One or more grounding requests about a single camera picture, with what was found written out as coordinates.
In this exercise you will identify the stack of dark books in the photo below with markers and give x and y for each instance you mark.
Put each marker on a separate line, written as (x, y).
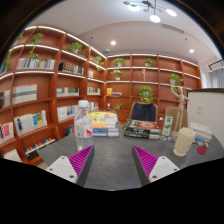
(141, 129)

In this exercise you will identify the potted green plant centre shelf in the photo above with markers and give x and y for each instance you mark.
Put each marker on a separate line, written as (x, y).
(146, 94)

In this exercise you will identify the dark office chair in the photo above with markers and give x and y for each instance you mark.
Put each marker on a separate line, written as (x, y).
(144, 111)

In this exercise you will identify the orange wooden bookshelf wall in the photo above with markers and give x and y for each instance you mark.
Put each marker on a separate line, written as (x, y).
(49, 70)

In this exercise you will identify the clear plastic water bottle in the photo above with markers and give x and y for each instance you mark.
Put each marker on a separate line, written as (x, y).
(83, 126)

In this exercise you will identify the cream ceramic mug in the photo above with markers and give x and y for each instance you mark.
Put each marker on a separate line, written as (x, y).
(183, 142)

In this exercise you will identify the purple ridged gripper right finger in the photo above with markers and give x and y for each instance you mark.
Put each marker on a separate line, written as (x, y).
(151, 168)

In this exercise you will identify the white tissue box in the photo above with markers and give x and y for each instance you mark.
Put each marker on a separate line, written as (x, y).
(202, 131)

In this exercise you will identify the red round coaster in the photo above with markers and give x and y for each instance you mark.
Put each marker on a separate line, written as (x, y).
(201, 150)

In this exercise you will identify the green white carton box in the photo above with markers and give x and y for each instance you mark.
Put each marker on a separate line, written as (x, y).
(167, 124)

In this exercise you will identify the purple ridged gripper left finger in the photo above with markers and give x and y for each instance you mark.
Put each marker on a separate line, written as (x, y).
(74, 168)

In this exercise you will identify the ceiling chandelier lamp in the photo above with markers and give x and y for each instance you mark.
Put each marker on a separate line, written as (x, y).
(147, 6)

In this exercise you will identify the wooden artist mannequin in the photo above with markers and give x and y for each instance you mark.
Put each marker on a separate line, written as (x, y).
(179, 115)

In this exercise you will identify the stack of colourful books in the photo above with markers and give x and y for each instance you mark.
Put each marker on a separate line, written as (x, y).
(104, 124)

